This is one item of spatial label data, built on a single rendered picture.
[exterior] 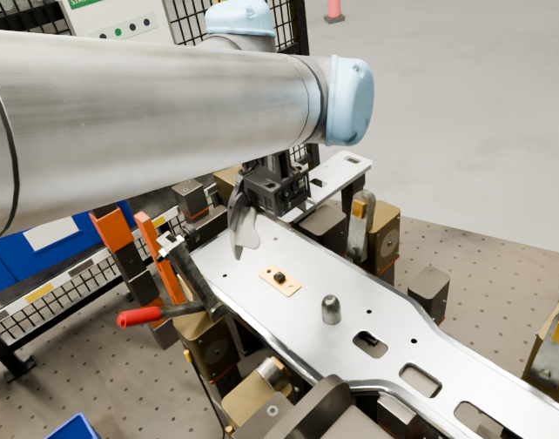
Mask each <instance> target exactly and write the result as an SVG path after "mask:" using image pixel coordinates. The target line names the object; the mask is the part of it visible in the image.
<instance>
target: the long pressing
mask: <svg viewBox="0 0 559 439"><path fill-rule="evenodd" d="M255 229H256V231H257V233H258V235H259V236H260V245H259V248H258V249H256V250H253V249H251V248H247V247H243V248H244V249H243V252H242V254H241V258H240V260H236V259H235V258H234V255H233V252H232V246H231V241H230V236H229V228H227V229H226V230H225V231H223V232H222V233H220V234H218V235H217V236H215V237H214V238H212V239H211V240H209V241H207V242H206V243H205V244H203V245H202V246H200V247H198V248H197V249H195V250H194V251H192V252H191V253H190V255H191V256H192V259H193V260H194V262H195V263H196V265H197V267H198V268H199V270H200V271H201V272H202V273H204V275H205V279H206V281H207V283H208V284H209V286H210V288H211V289H212V291H213V292H214V294H215V295H216V297H217V298H218V300H219V302H224V303H225V304H226V305H227V307H228V310H229V314H230V315H231V316H233V317H234V318H235V319H236V320H237V321H238V322H240V323H241V324H242V325H243V326H244V327H245V328H247V329H248V330H249V331H250V332H251V333H252V334H253V335H255V336H256V337H257V338H258V339H259V340H260V341H262V342H263V343H264V344H265V345H266V346H267V347H268V348H270V349H271V350H272V351H273V352H274V353H275V354H276V355H277V356H278V357H279V358H280V359H281V360H283V361H284V362H285V363H286V364H287V365H288V366H290V367H291V368H292V369H293V370H294V371H295V372H297V373H298V374H299V375H300V376H301V377H302V378H304V379H305V380H306V381H307V382H308V383H309V384H311V385H312V386H313V387H314V386H315V385H316V384H317V383H318V382H320V381H321V380H322V379H323V378H325V377H326V376H328V375H331V374H337V375H338V376H339V377H340V378H342V379H343V380H344V381H345V382H347V383H348V384H349V387H350V395H351V396H360V395H382V396H385V397H387V398H390V399H392V400H393V401H395V402H397V403H398V404H399V405H401V406H402V407H403V408H404V409H405V410H406V411H408V412H409V413H410V414H411V415H413V416H414V417H416V418H417V419H418V420H419V421H421V422H422V423H424V424H425V425H426V426H427V427H429V428H430V429H432V430H433V431H434V432H435V433H436V434H437V435H438V436H440V437H441V438H442V439H483V438H482V437H480V436H479V435H477V434H476V433H475V432H474V431H473V430H471V429H470V428H468V427H467V426H466V425H464V424H463V423H461V422H460V421H458V420H457V419H456V417H455V411H456V410H457V409H458V408H459V406H460V405H461V404H462V403H464V402H466V403H469V404H470V405H472V406H473V407H475V408H476V409H478V410H480V411H481V412H482V413H483V414H484V415H486V416H488V417H489V418H491V419H492V420H493V421H495V422H497V423H498V424H500V425H501V426H503V427H504V428H505V429H506V430H508V431H509V432H511V433H512V434H514V435H515V436H517V437H518V438H520V439H552V438H554V437H557V438H559V402H558V401H557V400H555V399H553V398H552V397H550V396H548V395H546V394H544V393H543V392H542V391H541V390H539V389H537V388H535V387H533V386H532V385H530V384H528V383H527V382H525V381H524V380H522V379H520V378H519V377H517V376H516V375H513V374H512V373H510V372H509V371H508V370H506V369H504V368H502V367H500V366H499V365H497V364H495V363H494V362H492V361H491V360H489V359H488V358H486V357H484V356H483V355H480V354H479V353H477V352H475V351H474V350H473V349H471V348H469V347H468V346H466V345H464V344H463V343H461V342H459V341H457V340H456V339H455V338H453V337H451V336H450V335H448V334H446V333H445V332H443V331H442V330H441V329H440V328H439V327H438V326H437V325H436V324H435V322H434V321H433V320H432V318H431V317H430V316H429V315H428V313H427V312H426V311H425V310H424V308H423V307H422V306H421V305H420V303H419V302H417V301H416V300H415V299H413V298H412V297H410V296H408V295H407V294H404V293H403V292H402V291H400V290H398V289H397V288H395V287H392V286H391V285H389V284H387V283H386V282H385V281H383V280H381V279H379V278H377V277H375V276H374V275H372V274H370V273H369V272H367V271H365V270H364V269H362V268H360V267H358V266H356V265H355V264H354V263H352V262H350V261H349V260H346V259H344V258H343V257H341V256H339V255H338V254H337V253H334V252H333V251H331V250H329V249H327V248H326V247H324V246H322V245H321V244H319V243H317V242H316V241H314V240H312V239H310V238H308V237H307V236H306V235H304V234H302V233H300V232H298V231H296V230H295V229H293V228H291V227H290V226H288V225H286V224H285V223H283V222H281V221H277V222H276V221H275V220H273V219H270V218H269V217H267V216H266V214H265V213H257V218H256V222H255ZM274 238H278V240H273V239H274ZM270 264H275V265H276V266H277V267H279V268H281V269H282V270H284V271H285V272H286V273H288V274H290V275H291V276H293V277H294V278H295V279H296V280H298V281H299V282H301V283H302V287H301V288H300V289H299V290H298V291H296V292H295V293H294V294H292V295H291V296H290V297H286V296H285V295H284V294H282V293H281V292H280V291H278V290H277V289H276V288H274V287H273V286H271V285H270V284H269V283H267V282H266V281H265V280H263V279H262V278H260V277H259V272H260V271H262V270H263V269H264V268H266V267H267V266H269V265H270ZM224 274H227V277H225V278H223V277H222V276H223V275H224ZM328 294H333V295H335V296H336V297H337V298H338V299H339V301H340V304H341V314H342V319H341V321H340V323H338V324H336V325H327V324H326V323H325V322H324V321H323V320H322V313H321V302H322V300H323V298H324V297H325V296H326V295H328ZM367 310H371V311H372V313H371V314H367ZM362 332H365V333H368V334H370V335H371V336H373V337H374V338H375V339H376V340H378V341H380V342H381V343H382V344H384V345H385V346H386V347H387V352H386V353H385V354H384V355H383V356H382V357H381V358H379V359H374V358H373V357H371V356H370V355H368V354H367V353H366V352H364V351H363V350H361V349H360V348H358V347H357V346H356V345H354V339H355V338H356V337H357V336H358V335H359V334H360V333H362ZM412 339H416V340H417V343H415V344H413V343H412V342H411V340H412ZM410 364H411V365H414V366H416V367H417V368H418V369H420V370H421V371H423V372H424V373H426V374H427V375H429V376H430V377H432V378H433V379H435V380H436V381H438V382H439V383H440V384H441V390H440V391H439V392H438V394H437V395H436V396H435V397H433V398H428V397H426V396H425V395H423V394H422V393H421V392H419V391H418V390H416V389H415V388H413V387H412V386H411V385H409V384H408V383H406V382H405V381H403V380H402V379H401V377H400V372H401V371H402V370H403V369H404V368H405V367H406V366H407V365H410Z"/></svg>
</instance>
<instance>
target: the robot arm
mask: <svg viewBox="0 0 559 439"><path fill-rule="evenodd" d="M205 23H206V29H205V32H206V34H208V37H207V38H206V39H204V40H203V41H202V42H201V43H200V44H197V45H196V46H185V45H175V44H155V43H144V42H133V41H123V40H112V39H102V38H91V37H71V36H60V35H50V34H39V33H29V32H18V31H7V30H0V238H2V237H4V236H8V235H11V234H13V233H18V232H22V231H24V230H27V229H30V228H33V227H36V226H41V225H44V224H47V223H50V222H52V221H56V220H60V219H63V218H66V217H70V216H72V215H75V214H78V213H83V212H86V211H89V210H92V209H95V208H98V207H101V206H106V205H109V204H111V203H114V202H118V201H120V200H123V199H129V198H131V197H134V196H137V195H140V194H143V193H146V192H151V191H154V190H157V189H159V188H162V187H166V186H170V185H173V184H177V183H179V182H182V181H185V180H188V179H193V178H196V177H199V176H202V175H205V174H207V173H210V172H218V171H220V170H228V169H231V168H232V167H233V166H235V165H238V164H241V163H242V166H243V168H242V169H240V170H238V173H239V175H238V177H237V178H236V180H235V182H236V183H235V184H234V189H233V191H232V194H231V197H230V199H229V202H228V207H227V221H228V228H229V236H230V241H231V246H232V252H233V255H234V258H235V259H236V260H240V258H241V254H242V252H243V249H244V248H243V247H247V248H251V249H253V250H256V249H258V248H259V245H260V236H259V235H258V233H257V231H256V229H255V222H256V218H257V212H256V210H255V208H254V207H252V206H248V205H249V200H251V201H253V202H256V204H257V205H259V206H261V207H263V208H264V209H265V211H266V216H267V217H269V218H270V219H272V220H275V221H276V222H277V221H279V220H278V217H280V218H282V217H283V216H284V215H286V214H287V213H289V212H290V211H292V210H293V209H294V208H295V207H297V208H298V209H300V210H301V211H302V212H304V213H306V203H309V204H312V205H315V206H317V205H318V204H317V202H316V201H314V200H313V199H311V198H312V195H311V187H310V179H309V171H308V167H306V166H303V165H301V164H299V163H296V162H294V161H292V160H291V155H290V148H291V147H295V146H298V145H304V144H306V143H315V144H323V145H325V146H327V147H330V146H331V145H339V146H353V145H357V144H358V143H359V142H360V141H361V140H362V139H363V137H364V136H365V134H366V132H367V128H368V127H369V124H370V120H371V117H372V112H373V107H374V77H373V73H372V71H371V69H370V67H369V66H368V64H367V63H366V62H364V61H363V60H360V59H355V58H344V57H338V56H337V55H333V56H332V57H312V56H299V55H286V54H279V53H277V51H276V43H275V38H276V33H274V31H273V23H272V18H271V12H270V9H269V7H268V5H267V4H266V3H265V2H264V1H262V0H228V1H224V2H222V3H217V4H215V5H213V6H212V7H211V8H209V9H208V11H207V12H206V14H205ZM306 185H307V189H306ZM247 199H249V200H247Z"/></svg>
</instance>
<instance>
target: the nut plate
mask: <svg viewBox="0 0 559 439"><path fill-rule="evenodd" d="M267 269H270V270H271V271H272V272H271V273H269V274H268V273H267V272H266V271H267ZM277 273H280V274H281V277H279V278H278V277H277ZM259 277H260V278H262V279H263V280H265V281H266V282H267V283H269V284H270V285H271V286H273V287H274V288H276V289H277V290H278V291H280V292H281V293H282V294H284V295H285V296H286V297H290V296H291V295H292V294H294V293H295V292H296V291H298V290H299V289H300V288H301V287H302V283H301V282H299V281H298V280H296V279H295V278H294V277H293V276H291V275H290V274H288V273H286V272H285V271H284V270H282V269H281V268H279V267H277V266H276V265H275V264H270V265H269V266H267V267H266V268H264V269H263V270H262V271H260V272H259ZM289 287H293V289H289Z"/></svg>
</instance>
